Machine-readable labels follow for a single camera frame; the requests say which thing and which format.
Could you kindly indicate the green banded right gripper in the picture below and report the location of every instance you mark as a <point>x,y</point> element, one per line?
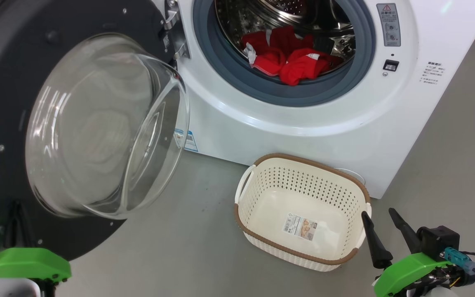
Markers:
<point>406,272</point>

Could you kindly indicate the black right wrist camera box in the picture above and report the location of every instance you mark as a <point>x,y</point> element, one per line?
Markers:
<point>439,241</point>

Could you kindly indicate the blue energy label sticker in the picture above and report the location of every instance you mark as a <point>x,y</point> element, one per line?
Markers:
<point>190,142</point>

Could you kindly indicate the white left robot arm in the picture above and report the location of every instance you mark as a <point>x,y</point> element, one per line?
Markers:
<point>10,289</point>

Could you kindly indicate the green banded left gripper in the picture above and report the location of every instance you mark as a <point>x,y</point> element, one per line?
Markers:
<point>23,264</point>

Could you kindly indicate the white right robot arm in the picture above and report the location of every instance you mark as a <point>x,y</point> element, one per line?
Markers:
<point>441,293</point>

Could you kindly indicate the red and white garment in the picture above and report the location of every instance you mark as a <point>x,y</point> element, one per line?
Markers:
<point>299,68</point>

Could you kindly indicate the cream perforated laundry basket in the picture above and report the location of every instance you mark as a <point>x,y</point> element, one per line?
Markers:
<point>270,214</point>

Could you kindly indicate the white front-load washing machine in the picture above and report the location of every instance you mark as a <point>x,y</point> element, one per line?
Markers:
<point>303,123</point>

